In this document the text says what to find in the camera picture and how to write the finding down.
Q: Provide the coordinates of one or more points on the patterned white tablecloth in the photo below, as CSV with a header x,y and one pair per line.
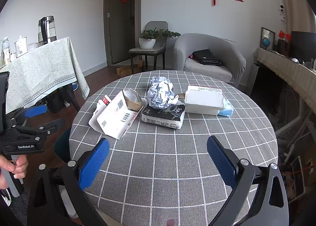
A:
x,y
41,71

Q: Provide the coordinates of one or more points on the brown tape roll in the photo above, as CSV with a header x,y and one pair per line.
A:
x,y
181,96

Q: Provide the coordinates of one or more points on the white paper ball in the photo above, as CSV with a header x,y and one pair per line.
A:
x,y
160,94

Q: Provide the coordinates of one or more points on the framed picture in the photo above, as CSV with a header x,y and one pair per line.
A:
x,y
266,33

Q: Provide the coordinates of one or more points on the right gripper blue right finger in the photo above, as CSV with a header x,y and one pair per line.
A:
x,y
269,206

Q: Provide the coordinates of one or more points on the black monitor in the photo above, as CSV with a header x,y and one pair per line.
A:
x,y
302,46

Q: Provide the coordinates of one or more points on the white box red edge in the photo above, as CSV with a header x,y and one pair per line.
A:
x,y
203,100

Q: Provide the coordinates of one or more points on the black handbag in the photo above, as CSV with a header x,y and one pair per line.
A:
x,y
205,57

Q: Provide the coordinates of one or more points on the teal trash bin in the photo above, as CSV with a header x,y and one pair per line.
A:
x,y
61,146

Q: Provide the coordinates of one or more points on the cardboard box on floor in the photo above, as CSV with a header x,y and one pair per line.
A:
x,y
128,70

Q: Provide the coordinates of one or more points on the black tissue pack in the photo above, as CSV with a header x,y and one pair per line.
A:
x,y
171,117

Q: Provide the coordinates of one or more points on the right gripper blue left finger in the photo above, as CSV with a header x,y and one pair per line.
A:
x,y
58,194

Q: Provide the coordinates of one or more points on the potted green plant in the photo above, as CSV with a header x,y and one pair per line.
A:
x,y
148,38

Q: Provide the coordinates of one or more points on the grey door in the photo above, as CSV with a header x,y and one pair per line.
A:
x,y
122,27

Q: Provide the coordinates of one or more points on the small red flags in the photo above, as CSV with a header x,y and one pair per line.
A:
x,y
284,36

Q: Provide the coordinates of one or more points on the grey dining chair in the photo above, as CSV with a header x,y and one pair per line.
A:
x,y
158,49

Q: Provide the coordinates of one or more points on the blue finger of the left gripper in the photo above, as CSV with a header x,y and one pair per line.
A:
x,y
53,124
34,111

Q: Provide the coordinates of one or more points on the blue wet wipes pack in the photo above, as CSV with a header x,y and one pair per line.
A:
x,y
228,109

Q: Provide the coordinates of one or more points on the grey armchair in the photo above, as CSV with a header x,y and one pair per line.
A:
x,y
234,64

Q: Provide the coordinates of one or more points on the electric kettle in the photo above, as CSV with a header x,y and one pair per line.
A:
x,y
47,30

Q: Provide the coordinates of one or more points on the beige fringed desk cloth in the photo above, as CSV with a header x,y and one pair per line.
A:
x,y
299,77

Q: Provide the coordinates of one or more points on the white carton with barcode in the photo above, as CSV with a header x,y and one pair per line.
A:
x,y
113,117

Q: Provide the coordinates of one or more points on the person's left hand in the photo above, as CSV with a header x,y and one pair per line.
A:
x,y
19,170

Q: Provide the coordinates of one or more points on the small blue globe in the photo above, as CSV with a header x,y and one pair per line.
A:
x,y
266,43

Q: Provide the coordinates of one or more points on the grey checked tablecloth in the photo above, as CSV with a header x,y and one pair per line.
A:
x,y
154,174

